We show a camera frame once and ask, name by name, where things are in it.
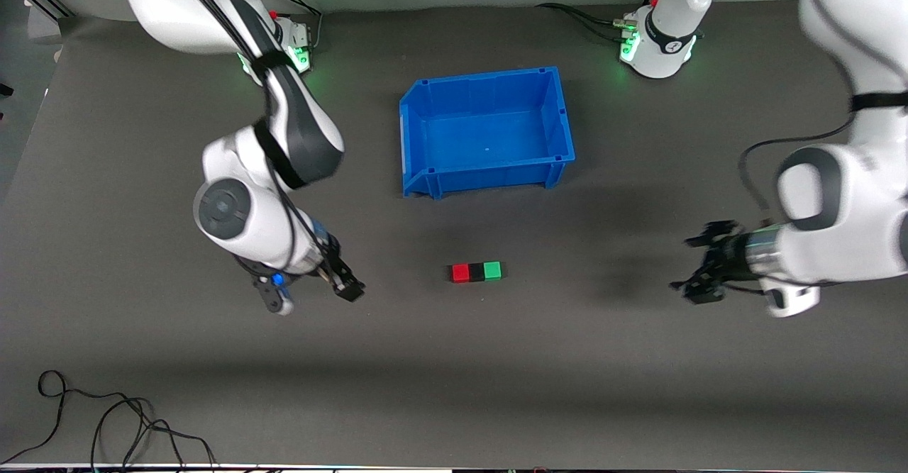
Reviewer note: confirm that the blue plastic storage bin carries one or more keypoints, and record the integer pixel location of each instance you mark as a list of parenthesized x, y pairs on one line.
[(489, 136)]

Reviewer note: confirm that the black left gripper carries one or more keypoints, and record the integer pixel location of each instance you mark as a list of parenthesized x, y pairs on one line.
[(728, 258)]

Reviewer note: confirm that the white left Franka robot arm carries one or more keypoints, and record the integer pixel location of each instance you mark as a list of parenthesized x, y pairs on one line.
[(851, 225)]

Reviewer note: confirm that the small red cube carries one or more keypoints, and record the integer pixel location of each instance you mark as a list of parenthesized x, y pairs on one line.
[(460, 274)]

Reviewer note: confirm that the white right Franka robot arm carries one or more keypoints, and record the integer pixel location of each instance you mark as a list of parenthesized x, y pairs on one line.
[(301, 122)]

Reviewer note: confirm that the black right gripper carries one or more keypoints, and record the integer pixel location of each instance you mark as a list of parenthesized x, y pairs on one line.
[(333, 265)]

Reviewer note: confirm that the small black cube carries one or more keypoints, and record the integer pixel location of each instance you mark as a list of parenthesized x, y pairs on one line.
[(477, 272)]

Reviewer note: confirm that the small green cube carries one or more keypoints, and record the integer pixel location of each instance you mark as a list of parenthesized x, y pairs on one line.
[(492, 270)]

